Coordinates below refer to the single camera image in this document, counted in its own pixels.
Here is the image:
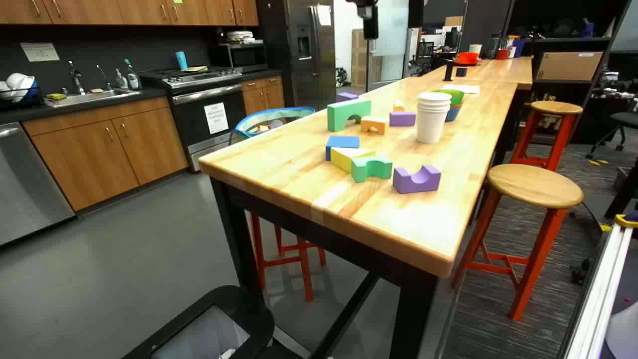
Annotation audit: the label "orange small block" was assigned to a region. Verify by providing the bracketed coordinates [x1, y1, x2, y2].
[361, 120, 386, 136]

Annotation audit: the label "blue chair behind table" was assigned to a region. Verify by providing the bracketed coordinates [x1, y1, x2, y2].
[229, 106, 313, 142]

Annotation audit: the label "large green arch block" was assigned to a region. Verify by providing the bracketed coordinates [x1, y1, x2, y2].
[327, 100, 370, 132]

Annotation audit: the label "wooden orange stool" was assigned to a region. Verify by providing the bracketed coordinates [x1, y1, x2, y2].
[452, 164, 584, 322]
[510, 100, 582, 170]

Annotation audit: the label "red container far table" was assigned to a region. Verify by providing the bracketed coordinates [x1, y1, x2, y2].
[454, 52, 480, 66]

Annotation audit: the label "small green arch block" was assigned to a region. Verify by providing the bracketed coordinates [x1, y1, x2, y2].
[351, 158, 392, 184]

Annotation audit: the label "black oven range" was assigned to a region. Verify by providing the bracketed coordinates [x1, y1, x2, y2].
[141, 68, 245, 172]

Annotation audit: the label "teal cup on counter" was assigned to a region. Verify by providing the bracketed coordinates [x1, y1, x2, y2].
[175, 52, 189, 70]

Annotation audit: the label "far wooden orange stool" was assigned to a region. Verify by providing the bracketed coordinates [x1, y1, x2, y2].
[510, 100, 582, 170]

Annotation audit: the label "orange stool under table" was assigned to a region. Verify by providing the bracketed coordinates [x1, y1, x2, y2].
[249, 214, 327, 302]

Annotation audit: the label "white rail frame right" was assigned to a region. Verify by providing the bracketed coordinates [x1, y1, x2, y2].
[558, 212, 638, 359]

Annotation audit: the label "black microwave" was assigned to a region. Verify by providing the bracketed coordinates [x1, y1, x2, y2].
[211, 44, 267, 72]

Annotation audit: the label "yellow block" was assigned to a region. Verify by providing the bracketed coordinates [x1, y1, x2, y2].
[331, 148, 372, 172]

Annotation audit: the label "stainless dishwasher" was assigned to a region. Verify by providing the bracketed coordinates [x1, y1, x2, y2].
[0, 122, 73, 246]

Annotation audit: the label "wooden upper cabinets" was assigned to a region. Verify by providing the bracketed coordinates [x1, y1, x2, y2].
[0, 0, 259, 26]

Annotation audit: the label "purple arch block front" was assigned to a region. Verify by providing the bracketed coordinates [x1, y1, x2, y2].
[392, 166, 440, 194]

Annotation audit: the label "small purple block far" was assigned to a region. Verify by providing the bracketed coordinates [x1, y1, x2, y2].
[337, 92, 359, 102]

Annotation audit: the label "purple rectangular block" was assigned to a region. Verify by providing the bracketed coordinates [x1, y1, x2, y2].
[388, 112, 416, 128]

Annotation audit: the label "near wooden orange stool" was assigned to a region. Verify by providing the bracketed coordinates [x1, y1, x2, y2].
[452, 164, 584, 322]

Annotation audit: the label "white paper cup stack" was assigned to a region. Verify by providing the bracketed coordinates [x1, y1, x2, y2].
[416, 92, 450, 144]

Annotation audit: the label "black trash bin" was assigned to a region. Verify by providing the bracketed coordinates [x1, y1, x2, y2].
[123, 286, 273, 359]

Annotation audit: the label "blue block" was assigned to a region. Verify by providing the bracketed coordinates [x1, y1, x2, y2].
[325, 136, 359, 162]

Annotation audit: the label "stainless refrigerator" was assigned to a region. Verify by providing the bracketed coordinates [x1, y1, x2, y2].
[257, 0, 337, 110]

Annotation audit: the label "kitchen sink faucet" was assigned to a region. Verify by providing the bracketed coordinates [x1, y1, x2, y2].
[67, 60, 85, 96]

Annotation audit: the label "wooden base cabinets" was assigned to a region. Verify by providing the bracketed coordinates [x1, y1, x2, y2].
[24, 98, 187, 212]

